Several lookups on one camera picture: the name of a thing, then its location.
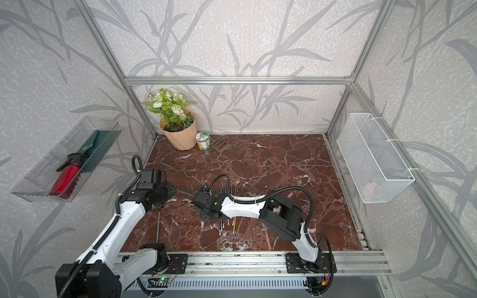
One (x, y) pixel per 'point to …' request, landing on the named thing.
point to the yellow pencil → (235, 223)
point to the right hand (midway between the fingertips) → (206, 211)
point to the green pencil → (158, 234)
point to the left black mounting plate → (177, 264)
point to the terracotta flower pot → (182, 139)
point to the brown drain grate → (219, 144)
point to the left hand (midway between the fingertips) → (174, 188)
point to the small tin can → (203, 141)
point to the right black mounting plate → (325, 263)
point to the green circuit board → (164, 279)
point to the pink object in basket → (367, 189)
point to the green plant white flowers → (171, 107)
